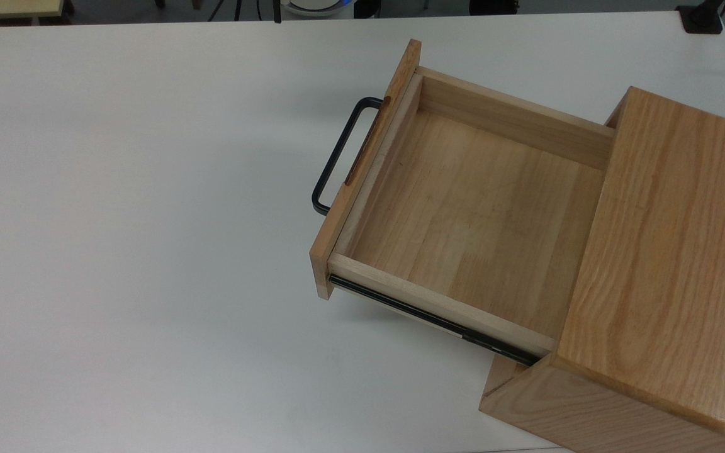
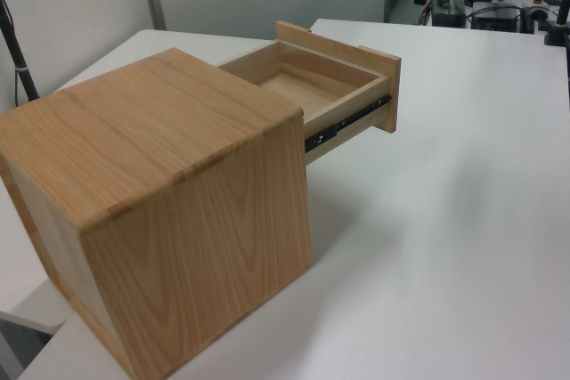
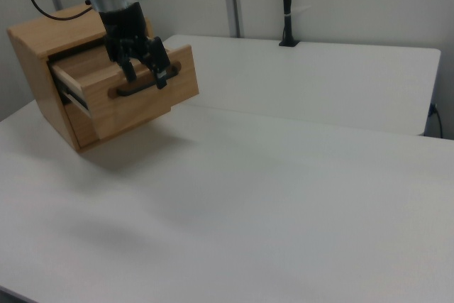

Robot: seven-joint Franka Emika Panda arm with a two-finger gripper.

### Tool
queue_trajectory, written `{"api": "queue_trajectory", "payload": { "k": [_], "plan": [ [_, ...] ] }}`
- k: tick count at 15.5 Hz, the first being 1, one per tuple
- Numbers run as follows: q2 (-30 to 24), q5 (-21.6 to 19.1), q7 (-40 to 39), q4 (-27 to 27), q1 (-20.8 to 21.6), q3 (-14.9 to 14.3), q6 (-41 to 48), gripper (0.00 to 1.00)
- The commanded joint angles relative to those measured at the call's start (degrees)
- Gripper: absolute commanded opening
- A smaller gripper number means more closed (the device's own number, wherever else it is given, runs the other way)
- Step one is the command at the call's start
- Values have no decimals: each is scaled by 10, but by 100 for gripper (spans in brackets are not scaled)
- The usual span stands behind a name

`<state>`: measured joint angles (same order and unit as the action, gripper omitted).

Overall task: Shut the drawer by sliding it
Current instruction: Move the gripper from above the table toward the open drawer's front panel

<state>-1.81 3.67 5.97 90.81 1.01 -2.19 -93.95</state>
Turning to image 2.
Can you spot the black clamp camera pole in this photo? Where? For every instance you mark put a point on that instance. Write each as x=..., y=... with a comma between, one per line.
x=562, y=6

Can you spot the black electronics box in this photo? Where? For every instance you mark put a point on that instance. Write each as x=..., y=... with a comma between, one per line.
x=494, y=21

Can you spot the light wooden drawer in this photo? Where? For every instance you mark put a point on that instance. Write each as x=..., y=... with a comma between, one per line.
x=296, y=86

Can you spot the light wooden cabinet box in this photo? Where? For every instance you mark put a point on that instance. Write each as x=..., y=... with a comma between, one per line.
x=133, y=131

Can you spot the black metal drawer slide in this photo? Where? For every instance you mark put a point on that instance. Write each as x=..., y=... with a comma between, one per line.
x=338, y=125

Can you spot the black tripod pole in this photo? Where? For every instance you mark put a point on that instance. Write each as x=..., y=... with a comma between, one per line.
x=20, y=66

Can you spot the grey desktop device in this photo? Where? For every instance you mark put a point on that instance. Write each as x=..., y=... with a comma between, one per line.
x=447, y=10

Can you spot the white side table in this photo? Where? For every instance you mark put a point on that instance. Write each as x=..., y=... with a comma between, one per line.
x=31, y=300

